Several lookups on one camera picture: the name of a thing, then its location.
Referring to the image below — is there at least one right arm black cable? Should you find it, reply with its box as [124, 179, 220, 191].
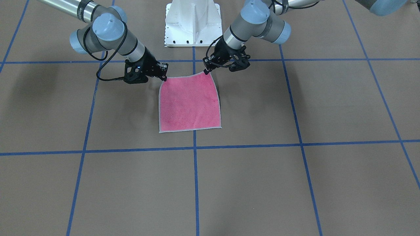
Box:
[82, 21, 128, 82]

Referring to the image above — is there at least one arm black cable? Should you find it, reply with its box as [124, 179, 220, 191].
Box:
[202, 34, 250, 71]
[82, 21, 128, 82]

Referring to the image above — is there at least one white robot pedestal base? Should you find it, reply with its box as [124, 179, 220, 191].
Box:
[164, 0, 222, 47]

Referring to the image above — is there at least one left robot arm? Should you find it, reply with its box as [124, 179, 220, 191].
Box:
[203, 0, 419, 74]

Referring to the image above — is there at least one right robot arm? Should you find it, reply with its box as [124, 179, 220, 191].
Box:
[42, 0, 168, 85]

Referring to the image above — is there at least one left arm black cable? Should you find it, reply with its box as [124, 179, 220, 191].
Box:
[202, 34, 250, 71]

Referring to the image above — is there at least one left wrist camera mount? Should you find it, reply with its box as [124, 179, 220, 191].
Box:
[228, 45, 251, 72]

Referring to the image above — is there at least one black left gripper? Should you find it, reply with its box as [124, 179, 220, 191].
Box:
[203, 36, 242, 75]

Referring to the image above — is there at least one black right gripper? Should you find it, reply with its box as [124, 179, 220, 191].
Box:
[139, 48, 169, 82]

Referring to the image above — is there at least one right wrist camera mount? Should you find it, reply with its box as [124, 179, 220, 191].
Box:
[123, 59, 149, 85]

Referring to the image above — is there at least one pink and grey towel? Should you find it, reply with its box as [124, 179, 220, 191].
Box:
[158, 72, 221, 133]

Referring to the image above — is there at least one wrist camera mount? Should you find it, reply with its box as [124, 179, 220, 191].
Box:
[228, 45, 251, 72]
[123, 59, 149, 85]

